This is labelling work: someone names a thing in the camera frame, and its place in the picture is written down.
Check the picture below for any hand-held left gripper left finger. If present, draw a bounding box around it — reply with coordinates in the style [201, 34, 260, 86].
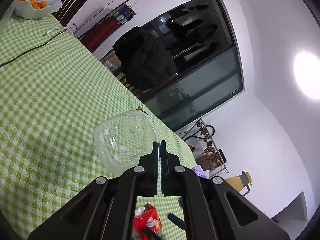
[27, 141, 160, 240]

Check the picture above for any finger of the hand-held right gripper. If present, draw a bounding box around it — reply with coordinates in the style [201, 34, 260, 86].
[167, 213, 186, 230]
[144, 226, 165, 240]

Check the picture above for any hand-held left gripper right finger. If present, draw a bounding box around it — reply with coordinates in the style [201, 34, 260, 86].
[161, 140, 290, 240]

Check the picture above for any red snack packet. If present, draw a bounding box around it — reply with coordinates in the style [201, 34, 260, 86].
[134, 203, 163, 240]

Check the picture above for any clear plastic container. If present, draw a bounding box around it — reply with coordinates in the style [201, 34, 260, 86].
[93, 110, 157, 175]

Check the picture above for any purple white tissue pack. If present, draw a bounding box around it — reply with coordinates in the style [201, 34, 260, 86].
[192, 165, 209, 178]

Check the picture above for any brown cabinet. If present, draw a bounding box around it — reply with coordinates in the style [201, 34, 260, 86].
[196, 152, 223, 171]

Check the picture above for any row of brown dried foods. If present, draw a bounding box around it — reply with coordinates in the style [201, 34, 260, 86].
[196, 120, 223, 168]

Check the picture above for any metal drying rack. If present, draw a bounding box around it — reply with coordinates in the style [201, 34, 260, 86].
[180, 117, 229, 174]

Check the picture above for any yellow thermos jug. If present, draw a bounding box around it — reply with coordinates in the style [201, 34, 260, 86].
[224, 170, 253, 196]

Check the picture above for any dark framed sliding glass door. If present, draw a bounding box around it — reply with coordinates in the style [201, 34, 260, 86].
[100, 0, 244, 132]

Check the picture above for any black puffer jacket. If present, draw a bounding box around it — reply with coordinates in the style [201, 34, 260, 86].
[112, 26, 178, 90]

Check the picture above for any row of hanging clothes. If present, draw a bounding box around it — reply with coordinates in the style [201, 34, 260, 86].
[165, 4, 220, 63]

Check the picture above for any red fringed cloth stand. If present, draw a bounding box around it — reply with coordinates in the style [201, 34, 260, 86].
[80, 4, 137, 52]

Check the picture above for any ceiling light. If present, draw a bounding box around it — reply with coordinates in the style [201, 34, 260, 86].
[294, 51, 320, 99]

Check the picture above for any pale green fruit bowl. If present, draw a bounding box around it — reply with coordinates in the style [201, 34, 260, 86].
[14, 0, 62, 20]

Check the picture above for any black cable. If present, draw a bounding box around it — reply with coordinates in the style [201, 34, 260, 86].
[0, 27, 68, 67]

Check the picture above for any white cable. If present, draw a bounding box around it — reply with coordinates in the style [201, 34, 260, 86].
[44, 26, 75, 37]

